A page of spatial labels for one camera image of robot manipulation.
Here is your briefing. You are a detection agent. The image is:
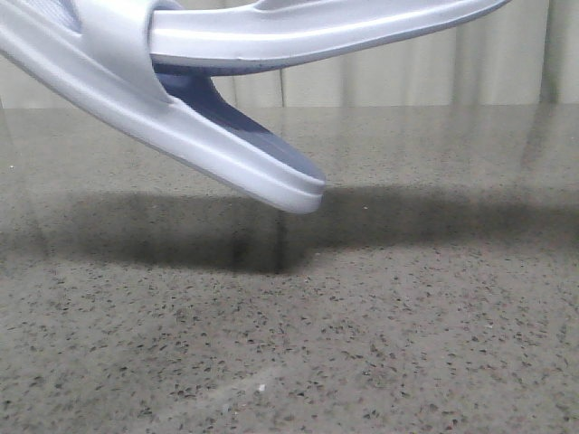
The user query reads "light blue slipper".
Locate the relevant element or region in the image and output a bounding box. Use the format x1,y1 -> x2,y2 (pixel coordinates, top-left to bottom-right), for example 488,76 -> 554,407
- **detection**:
150,0 -> 503,75
1,1 -> 325,213

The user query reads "grey-white pleated curtain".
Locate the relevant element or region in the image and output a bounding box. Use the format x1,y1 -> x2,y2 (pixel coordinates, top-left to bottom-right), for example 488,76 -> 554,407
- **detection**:
0,0 -> 579,109

